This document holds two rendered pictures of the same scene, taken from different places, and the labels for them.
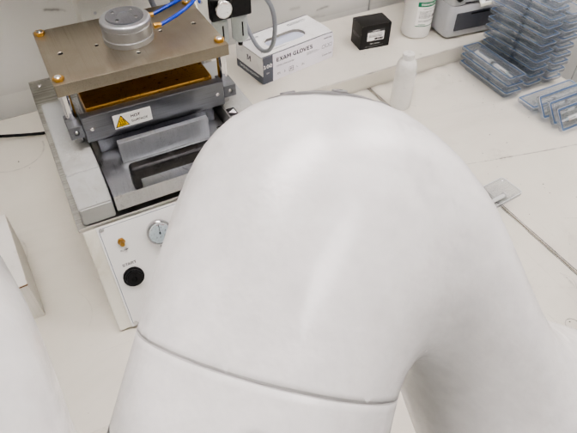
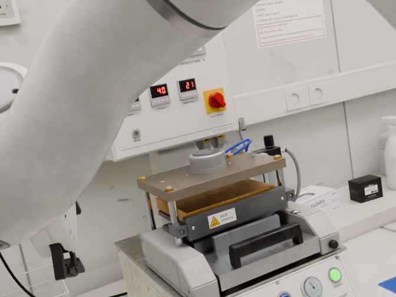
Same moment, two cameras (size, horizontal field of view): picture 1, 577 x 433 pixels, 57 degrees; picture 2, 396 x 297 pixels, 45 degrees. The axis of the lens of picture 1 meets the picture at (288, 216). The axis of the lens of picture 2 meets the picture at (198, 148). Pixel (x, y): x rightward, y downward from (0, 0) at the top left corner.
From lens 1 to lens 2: 0.36 m
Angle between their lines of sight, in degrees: 37
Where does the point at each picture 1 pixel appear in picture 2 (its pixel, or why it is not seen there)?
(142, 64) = (227, 174)
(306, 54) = (321, 207)
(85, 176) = (193, 261)
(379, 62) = (382, 206)
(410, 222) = not seen: outside the picture
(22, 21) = (102, 210)
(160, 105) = (242, 207)
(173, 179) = (264, 260)
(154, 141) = (240, 236)
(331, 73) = (346, 218)
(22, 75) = (97, 254)
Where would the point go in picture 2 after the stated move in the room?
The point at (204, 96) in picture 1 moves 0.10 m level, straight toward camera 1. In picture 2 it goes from (273, 200) to (289, 213)
